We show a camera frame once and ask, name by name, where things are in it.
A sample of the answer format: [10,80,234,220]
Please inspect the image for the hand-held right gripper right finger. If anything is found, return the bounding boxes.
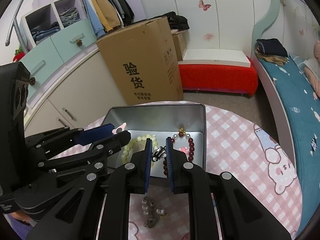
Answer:
[165,136,293,240]

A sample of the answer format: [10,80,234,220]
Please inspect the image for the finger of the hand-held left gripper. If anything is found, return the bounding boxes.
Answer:
[25,123,115,153]
[35,130,132,173]

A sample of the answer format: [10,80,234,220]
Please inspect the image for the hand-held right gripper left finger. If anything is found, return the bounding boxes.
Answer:
[26,139,153,240]

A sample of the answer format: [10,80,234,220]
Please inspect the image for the black hair clip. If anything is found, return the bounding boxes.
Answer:
[152,145,167,162]

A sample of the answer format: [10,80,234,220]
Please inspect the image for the pale yellow bead bracelet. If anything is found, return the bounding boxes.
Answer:
[121,134,158,164]

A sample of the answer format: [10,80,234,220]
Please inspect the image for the dark red bead bracelet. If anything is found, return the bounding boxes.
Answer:
[162,127,195,178]

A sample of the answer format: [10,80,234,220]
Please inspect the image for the grey metal tin box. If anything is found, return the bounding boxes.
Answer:
[102,103,207,179]

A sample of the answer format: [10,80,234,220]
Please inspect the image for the person's left forearm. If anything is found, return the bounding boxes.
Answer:
[4,210,34,240]

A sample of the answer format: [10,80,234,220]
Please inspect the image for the cream low cabinet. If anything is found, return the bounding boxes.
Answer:
[24,47,128,138]

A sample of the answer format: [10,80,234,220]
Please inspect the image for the red strawberry plush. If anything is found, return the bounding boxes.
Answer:
[12,46,25,62]

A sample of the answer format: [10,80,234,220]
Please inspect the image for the pink checked tablecloth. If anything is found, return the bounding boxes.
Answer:
[49,100,304,240]

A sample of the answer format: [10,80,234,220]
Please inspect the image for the folded jeans stack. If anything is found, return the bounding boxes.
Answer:
[31,22,60,43]
[59,7,80,28]

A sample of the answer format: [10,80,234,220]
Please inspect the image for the teal drawer cabinet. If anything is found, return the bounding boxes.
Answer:
[12,17,98,90]

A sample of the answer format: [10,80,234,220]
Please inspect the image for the large cardboard box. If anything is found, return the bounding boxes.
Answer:
[96,16,185,106]

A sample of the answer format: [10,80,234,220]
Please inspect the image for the grey metal handrail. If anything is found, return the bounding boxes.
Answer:
[5,0,34,47]

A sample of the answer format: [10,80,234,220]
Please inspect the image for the red stool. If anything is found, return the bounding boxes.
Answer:
[178,56,258,98]

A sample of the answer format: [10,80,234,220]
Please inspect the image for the light blue hanging jacket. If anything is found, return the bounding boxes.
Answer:
[76,0,105,38]

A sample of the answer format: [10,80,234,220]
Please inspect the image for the tan hanging jacket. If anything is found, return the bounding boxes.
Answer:
[86,0,120,32]

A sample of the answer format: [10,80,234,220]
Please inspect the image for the dark hanging jackets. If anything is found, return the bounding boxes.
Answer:
[96,0,135,27]

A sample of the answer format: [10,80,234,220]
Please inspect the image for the teal printed bed sheet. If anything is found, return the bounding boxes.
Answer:
[260,54,320,240]

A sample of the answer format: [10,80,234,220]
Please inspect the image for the folded tan clothes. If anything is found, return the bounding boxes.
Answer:
[257,54,288,67]

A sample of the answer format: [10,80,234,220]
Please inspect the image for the white wardrobe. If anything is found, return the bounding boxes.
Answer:
[132,0,270,55]

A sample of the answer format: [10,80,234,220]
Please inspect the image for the folded navy clothes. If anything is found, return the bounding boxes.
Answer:
[256,38,288,58]

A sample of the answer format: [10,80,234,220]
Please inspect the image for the pink pillow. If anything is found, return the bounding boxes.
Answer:
[304,65,320,95]

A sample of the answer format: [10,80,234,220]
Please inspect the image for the bed with teal blanket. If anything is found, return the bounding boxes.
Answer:
[251,0,320,163]

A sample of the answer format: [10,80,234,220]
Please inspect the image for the white pillow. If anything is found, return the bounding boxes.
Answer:
[302,57,320,73]

